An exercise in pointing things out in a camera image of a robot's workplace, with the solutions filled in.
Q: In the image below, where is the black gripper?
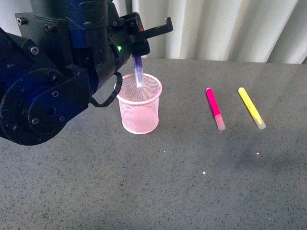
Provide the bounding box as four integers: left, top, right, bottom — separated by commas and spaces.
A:
109, 12, 173, 57

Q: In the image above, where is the purple marker pen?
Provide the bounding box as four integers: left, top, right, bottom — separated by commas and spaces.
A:
133, 57, 144, 88

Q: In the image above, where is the pink marker pen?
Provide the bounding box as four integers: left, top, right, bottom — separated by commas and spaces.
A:
206, 88, 226, 131

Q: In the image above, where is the pink mesh cup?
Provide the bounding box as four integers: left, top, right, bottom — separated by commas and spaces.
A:
117, 73, 162, 135

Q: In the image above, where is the grey pleated curtain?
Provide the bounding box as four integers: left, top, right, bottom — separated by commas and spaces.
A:
0, 0, 307, 65

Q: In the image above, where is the yellow marker pen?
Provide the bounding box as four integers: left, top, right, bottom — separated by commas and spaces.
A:
238, 87, 266, 129

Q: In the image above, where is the black cable loop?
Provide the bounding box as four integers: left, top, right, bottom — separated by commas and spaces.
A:
89, 71, 123, 108

